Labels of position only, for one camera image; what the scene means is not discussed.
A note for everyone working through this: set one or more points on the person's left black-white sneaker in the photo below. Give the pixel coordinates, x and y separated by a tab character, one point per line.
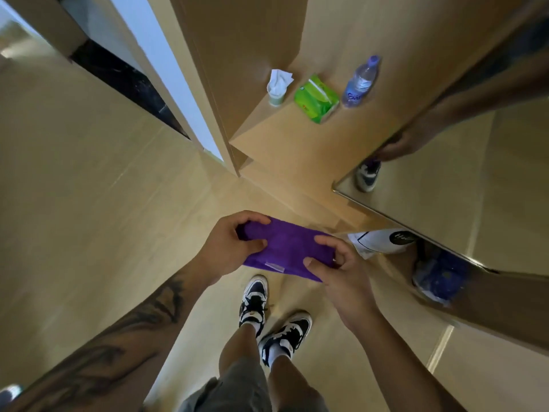
254	302

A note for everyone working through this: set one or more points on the person's black-white sneaker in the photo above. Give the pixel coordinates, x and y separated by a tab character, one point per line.
287	334
254	302

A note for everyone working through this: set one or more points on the white bag with black label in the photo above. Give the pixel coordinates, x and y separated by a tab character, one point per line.
377	242

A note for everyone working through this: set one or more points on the person's right black-white sneaker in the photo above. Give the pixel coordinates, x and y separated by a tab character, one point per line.
287	334

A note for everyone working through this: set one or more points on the person's white sock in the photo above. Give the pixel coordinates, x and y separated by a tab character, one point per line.
281	351
256	328

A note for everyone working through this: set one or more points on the pull-out wardrobe mirror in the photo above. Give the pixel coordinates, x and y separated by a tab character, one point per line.
450	201

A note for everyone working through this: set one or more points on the paper cup with tissue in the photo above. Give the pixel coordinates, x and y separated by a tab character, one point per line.
279	87

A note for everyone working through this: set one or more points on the person's left forearm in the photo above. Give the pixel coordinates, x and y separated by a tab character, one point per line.
111	343

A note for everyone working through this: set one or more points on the person's right forearm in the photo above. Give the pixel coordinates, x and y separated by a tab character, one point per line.
407	369

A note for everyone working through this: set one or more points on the person's right white sock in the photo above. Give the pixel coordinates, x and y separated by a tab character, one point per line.
281	351

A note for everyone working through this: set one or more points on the person's left white sock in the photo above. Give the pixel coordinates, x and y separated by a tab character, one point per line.
256	328

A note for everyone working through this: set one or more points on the person's left hand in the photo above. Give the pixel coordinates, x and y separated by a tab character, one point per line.
223	253

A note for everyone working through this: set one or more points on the green tissue packet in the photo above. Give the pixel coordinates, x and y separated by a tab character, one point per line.
316	98

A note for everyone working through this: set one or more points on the purple cleaning cloth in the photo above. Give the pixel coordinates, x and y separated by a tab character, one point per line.
287	248

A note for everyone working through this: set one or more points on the person's right leg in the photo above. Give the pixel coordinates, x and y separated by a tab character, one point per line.
287	377

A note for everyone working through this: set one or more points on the clear plastic water bottle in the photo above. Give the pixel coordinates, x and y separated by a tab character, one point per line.
360	83

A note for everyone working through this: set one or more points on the person's right hand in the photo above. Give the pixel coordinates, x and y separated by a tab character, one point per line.
347	287

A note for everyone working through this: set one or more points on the blue plastic bag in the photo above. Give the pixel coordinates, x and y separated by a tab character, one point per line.
442	276

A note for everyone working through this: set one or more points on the person's left leg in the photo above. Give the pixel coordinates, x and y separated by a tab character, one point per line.
238	347

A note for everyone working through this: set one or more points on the person's leg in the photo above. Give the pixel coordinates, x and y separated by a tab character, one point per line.
238	347
287	377

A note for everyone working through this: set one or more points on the light wooden wardrobe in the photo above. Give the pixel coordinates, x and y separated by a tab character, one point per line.
266	38

